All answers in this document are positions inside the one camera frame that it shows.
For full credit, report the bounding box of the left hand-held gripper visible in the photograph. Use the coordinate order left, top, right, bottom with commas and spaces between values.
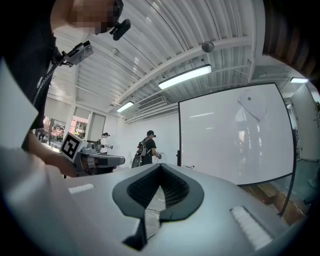
59, 131, 126, 177

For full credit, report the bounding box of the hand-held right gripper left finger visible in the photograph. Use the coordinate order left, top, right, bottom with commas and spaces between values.
44, 163, 163, 256

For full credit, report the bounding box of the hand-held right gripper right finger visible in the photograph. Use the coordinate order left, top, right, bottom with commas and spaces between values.
149, 163, 296, 256

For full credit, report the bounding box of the person's left forearm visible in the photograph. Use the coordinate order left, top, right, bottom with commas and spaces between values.
26, 131, 78, 179

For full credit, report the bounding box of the grey backpack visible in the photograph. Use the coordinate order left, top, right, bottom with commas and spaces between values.
136, 139, 149, 158

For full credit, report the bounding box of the window with blinds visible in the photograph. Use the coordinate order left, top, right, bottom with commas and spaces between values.
42, 97, 107, 151

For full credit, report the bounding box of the wooden platform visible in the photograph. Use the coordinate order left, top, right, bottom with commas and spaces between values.
241, 182, 310, 226

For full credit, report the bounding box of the ceiling air vent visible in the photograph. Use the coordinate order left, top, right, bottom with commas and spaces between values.
136, 95, 168, 111

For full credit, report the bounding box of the grey chest-mounted device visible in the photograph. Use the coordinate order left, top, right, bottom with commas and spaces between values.
61, 40, 95, 68

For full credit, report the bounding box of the person's black shirt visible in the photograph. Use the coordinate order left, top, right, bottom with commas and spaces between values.
4, 0, 63, 151

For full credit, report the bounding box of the person's head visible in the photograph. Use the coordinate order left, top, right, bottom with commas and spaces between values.
49, 0, 125, 36

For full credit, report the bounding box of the grey ceiling dome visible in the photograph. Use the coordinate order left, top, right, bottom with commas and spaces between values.
201, 40, 215, 54

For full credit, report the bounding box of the whiteboard with black frame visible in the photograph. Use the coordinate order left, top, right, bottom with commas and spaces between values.
175, 81, 299, 218

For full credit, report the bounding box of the black head-mounted camera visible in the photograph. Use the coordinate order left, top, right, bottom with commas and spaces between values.
109, 18, 132, 42

